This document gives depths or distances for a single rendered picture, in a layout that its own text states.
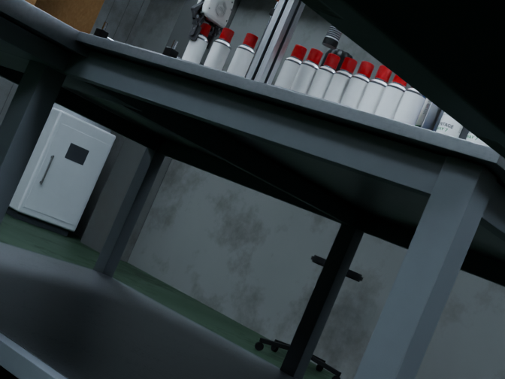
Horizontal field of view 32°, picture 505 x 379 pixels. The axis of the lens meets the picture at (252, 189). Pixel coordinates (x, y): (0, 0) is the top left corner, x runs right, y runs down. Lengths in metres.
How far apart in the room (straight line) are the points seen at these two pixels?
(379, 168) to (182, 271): 5.41
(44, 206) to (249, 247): 1.69
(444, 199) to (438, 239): 0.06
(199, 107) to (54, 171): 5.45
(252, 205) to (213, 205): 0.39
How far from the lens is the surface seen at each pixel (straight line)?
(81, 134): 7.05
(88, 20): 2.55
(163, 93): 1.66
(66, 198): 7.11
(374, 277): 5.63
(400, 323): 1.26
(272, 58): 2.14
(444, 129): 2.00
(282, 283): 6.04
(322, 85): 2.21
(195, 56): 2.50
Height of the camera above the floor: 0.59
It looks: 3 degrees up
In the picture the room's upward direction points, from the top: 23 degrees clockwise
